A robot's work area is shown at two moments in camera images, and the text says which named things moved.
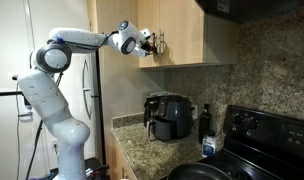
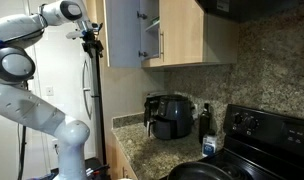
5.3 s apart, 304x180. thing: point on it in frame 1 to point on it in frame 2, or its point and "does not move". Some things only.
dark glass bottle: x=205 y=123 does not move
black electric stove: x=263 y=145 does not move
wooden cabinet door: x=149 y=18 to x=122 y=20
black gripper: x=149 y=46 to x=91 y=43
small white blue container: x=208 y=146 does not move
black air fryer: x=167 y=116 does not move
